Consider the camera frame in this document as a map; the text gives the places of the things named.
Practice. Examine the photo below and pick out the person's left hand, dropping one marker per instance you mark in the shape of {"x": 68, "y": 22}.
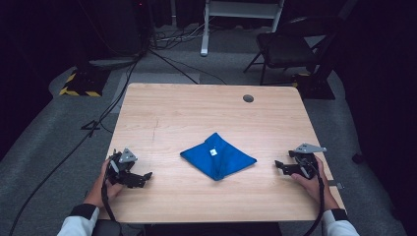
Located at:
{"x": 105, "y": 188}

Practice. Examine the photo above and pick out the black folding chair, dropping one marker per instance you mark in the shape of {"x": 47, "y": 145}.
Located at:
{"x": 285, "y": 49}

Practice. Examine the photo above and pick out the white desk frame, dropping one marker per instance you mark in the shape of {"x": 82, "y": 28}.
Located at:
{"x": 241, "y": 10}

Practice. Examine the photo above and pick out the blue cloth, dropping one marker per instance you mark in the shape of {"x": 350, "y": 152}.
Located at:
{"x": 226, "y": 160}

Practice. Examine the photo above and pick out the grey table grommet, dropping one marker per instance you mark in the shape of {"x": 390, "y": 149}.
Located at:
{"x": 248, "y": 98}

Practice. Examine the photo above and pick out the person's right hand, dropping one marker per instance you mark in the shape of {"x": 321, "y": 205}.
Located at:
{"x": 314, "y": 188}

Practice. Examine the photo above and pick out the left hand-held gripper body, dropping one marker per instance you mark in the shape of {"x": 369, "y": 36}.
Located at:
{"x": 123, "y": 164}

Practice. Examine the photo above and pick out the grey table edge clip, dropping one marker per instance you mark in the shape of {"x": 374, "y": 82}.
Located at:
{"x": 337, "y": 185}

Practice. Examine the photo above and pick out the black seat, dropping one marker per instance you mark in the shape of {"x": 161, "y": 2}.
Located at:
{"x": 106, "y": 228}

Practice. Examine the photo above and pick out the black stand with base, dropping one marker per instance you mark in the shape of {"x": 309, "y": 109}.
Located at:
{"x": 316, "y": 87}

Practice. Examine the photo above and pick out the small black round foot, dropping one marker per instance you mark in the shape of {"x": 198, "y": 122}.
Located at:
{"x": 357, "y": 158}

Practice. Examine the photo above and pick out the dark computer tower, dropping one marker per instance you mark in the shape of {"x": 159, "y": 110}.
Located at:
{"x": 124, "y": 29}

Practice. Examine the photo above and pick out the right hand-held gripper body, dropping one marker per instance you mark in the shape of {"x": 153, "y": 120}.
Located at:
{"x": 306, "y": 164}

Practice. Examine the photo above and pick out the black yellow striped stand base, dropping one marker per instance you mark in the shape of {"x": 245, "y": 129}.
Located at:
{"x": 85, "y": 83}

